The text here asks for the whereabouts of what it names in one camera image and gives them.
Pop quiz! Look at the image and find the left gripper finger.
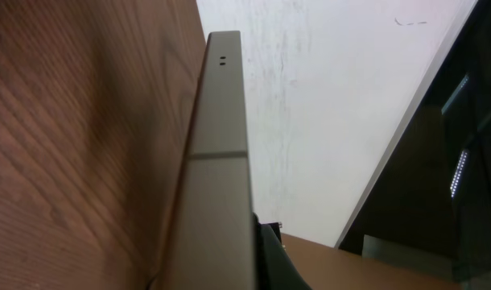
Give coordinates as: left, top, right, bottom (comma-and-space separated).
253, 213, 311, 290

